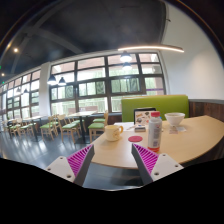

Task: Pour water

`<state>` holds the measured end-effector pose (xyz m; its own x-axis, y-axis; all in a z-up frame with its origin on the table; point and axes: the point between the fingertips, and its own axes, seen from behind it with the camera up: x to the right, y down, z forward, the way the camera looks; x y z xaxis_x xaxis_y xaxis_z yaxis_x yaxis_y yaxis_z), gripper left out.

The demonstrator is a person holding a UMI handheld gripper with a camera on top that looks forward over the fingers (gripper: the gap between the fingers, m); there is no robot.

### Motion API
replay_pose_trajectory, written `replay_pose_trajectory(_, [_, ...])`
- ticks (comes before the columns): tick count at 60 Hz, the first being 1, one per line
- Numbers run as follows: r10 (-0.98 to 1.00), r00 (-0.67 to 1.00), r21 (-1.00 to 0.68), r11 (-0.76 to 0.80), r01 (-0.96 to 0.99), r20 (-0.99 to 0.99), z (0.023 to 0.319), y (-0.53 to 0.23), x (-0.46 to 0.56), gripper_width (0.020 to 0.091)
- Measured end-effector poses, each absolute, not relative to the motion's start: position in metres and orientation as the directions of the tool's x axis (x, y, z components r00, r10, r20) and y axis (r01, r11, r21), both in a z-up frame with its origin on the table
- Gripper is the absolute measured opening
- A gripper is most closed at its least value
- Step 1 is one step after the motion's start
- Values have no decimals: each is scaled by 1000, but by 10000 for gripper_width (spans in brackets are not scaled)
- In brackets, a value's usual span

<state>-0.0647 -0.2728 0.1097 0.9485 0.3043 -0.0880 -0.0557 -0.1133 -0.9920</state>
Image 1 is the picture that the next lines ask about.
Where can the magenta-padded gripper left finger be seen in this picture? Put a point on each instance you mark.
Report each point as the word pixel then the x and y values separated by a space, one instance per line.
pixel 78 161

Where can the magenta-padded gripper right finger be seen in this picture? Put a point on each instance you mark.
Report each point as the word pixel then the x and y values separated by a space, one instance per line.
pixel 148 160

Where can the white drink bottle red cap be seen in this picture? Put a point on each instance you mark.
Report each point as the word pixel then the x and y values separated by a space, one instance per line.
pixel 154 133

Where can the wooden chairs with green seats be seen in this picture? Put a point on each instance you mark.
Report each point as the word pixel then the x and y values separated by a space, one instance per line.
pixel 69 126

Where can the small brown packet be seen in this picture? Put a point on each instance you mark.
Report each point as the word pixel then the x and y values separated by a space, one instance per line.
pixel 173 131

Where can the white paper sheets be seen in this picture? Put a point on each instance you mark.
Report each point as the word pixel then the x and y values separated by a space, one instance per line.
pixel 124 125

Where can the cream yellow mug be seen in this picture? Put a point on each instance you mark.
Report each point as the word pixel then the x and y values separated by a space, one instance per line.
pixel 112 132

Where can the small white packet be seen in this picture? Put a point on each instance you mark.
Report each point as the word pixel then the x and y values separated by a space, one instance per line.
pixel 181 128

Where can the wooden dining table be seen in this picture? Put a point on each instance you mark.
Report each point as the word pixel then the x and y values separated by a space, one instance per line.
pixel 32 117
pixel 81 114

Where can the white ceramic bowl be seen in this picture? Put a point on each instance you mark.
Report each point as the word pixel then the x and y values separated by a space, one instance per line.
pixel 174 118

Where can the green upholstered bench backrest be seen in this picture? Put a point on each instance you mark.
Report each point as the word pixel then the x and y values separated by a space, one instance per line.
pixel 170 104

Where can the black pendant lamps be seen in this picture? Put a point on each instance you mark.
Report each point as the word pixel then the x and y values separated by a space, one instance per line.
pixel 125 57

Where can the long curved ceiling light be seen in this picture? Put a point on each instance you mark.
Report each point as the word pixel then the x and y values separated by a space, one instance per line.
pixel 150 48

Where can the large grid window wall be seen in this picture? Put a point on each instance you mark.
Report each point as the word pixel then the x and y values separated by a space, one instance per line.
pixel 91 88

